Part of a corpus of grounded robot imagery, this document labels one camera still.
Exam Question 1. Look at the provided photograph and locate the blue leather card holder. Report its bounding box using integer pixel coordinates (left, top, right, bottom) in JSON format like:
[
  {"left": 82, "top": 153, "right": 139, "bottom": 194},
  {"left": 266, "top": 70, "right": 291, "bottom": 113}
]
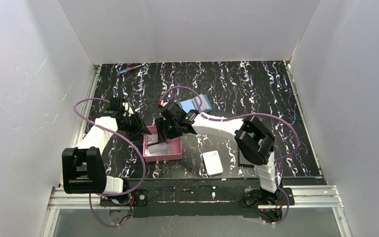
[{"left": 177, "top": 94, "right": 213, "bottom": 113}]

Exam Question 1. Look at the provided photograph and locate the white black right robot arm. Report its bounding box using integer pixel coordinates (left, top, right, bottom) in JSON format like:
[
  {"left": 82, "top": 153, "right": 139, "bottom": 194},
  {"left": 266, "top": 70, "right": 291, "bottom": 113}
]
[{"left": 156, "top": 100, "right": 290, "bottom": 206}]

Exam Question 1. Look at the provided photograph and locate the white small box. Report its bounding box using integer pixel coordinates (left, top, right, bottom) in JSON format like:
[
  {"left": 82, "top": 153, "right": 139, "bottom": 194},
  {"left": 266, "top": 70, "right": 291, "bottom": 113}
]
[{"left": 202, "top": 151, "right": 223, "bottom": 176}]

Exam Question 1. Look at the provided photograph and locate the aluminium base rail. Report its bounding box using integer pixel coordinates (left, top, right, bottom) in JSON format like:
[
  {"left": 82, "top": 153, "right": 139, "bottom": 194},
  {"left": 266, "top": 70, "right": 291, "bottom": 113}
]
[{"left": 42, "top": 185, "right": 351, "bottom": 237}]

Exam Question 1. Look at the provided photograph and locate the blue red handled screwdriver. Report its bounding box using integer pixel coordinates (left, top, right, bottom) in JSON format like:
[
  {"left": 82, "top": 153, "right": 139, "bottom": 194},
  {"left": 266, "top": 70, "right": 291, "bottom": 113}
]
[{"left": 117, "top": 64, "right": 143, "bottom": 76}]

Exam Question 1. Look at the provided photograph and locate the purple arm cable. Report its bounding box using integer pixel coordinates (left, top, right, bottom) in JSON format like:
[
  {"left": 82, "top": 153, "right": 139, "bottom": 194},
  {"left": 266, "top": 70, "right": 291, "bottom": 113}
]
[
  {"left": 73, "top": 97, "right": 147, "bottom": 228},
  {"left": 159, "top": 86, "right": 300, "bottom": 226}
]

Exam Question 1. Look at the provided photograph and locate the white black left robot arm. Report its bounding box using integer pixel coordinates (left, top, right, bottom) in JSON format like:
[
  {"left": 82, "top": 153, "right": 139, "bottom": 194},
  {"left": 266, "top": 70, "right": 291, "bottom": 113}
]
[{"left": 62, "top": 97, "right": 151, "bottom": 197}]

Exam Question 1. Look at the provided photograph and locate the flat black rectangular box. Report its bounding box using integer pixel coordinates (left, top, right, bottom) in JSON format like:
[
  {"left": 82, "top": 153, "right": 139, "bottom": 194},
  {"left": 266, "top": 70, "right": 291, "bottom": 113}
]
[{"left": 238, "top": 147, "right": 259, "bottom": 167}]

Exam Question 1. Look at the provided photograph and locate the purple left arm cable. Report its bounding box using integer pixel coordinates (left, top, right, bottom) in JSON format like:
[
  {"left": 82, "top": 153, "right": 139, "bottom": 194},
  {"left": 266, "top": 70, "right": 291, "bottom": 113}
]
[{"left": 73, "top": 97, "right": 147, "bottom": 228}]

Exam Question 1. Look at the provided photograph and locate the pink plastic tray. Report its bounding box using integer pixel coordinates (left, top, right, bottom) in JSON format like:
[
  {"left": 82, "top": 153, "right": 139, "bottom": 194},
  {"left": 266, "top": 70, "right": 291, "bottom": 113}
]
[{"left": 143, "top": 126, "right": 183, "bottom": 162}]

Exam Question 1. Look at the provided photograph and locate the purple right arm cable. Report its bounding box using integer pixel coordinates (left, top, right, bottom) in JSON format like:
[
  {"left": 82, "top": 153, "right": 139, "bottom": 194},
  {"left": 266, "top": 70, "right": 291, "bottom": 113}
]
[{"left": 159, "top": 86, "right": 300, "bottom": 226}]

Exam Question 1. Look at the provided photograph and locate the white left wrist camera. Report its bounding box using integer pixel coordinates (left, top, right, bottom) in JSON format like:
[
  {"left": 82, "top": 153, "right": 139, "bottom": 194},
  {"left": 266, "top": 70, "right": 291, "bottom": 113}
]
[{"left": 122, "top": 101, "right": 134, "bottom": 117}]

